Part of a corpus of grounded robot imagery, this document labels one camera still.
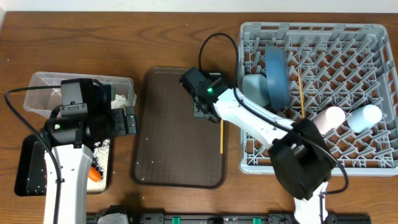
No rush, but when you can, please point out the white tissue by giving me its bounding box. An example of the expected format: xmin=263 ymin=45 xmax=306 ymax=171
xmin=111 ymin=94 xmax=127 ymax=109

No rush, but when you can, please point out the white rice pile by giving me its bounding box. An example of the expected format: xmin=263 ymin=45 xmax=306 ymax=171
xmin=26 ymin=138 xmax=111 ymax=195

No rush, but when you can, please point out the orange carrot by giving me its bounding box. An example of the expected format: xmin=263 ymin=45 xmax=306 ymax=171
xmin=88 ymin=167 xmax=102 ymax=182

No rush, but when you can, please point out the light blue bowl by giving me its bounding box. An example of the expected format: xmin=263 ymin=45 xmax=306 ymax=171
xmin=243 ymin=74 xmax=270 ymax=107

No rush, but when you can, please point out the blue plate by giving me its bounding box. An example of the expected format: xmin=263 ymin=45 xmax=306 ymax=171
xmin=265 ymin=45 xmax=290 ymax=111

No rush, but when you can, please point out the pink cup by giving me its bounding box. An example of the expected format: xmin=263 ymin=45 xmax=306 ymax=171
xmin=313 ymin=106 xmax=345 ymax=135

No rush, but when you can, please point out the light blue cup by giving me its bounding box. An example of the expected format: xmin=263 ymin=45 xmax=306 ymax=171
xmin=347 ymin=105 xmax=382 ymax=133

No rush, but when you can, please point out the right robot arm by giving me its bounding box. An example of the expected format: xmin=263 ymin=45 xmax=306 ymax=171
xmin=186 ymin=78 xmax=334 ymax=223

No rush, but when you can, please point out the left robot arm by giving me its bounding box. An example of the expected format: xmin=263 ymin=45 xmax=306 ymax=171
xmin=44 ymin=104 xmax=136 ymax=223

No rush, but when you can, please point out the black waste tray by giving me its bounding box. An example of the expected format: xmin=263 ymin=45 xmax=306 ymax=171
xmin=14 ymin=135 xmax=111 ymax=197

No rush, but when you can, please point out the grey dishwasher rack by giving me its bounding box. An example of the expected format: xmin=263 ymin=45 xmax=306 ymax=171
xmin=239 ymin=22 xmax=397 ymax=177

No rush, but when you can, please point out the dark brown serving tray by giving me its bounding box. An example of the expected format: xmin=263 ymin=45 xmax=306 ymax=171
xmin=130 ymin=67 xmax=228 ymax=189

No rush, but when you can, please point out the clear plastic bin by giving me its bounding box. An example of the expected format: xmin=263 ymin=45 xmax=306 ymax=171
xmin=24 ymin=72 xmax=137 ymax=118

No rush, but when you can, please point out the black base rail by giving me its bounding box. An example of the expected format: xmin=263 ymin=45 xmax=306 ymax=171
xmin=86 ymin=212 xmax=373 ymax=224

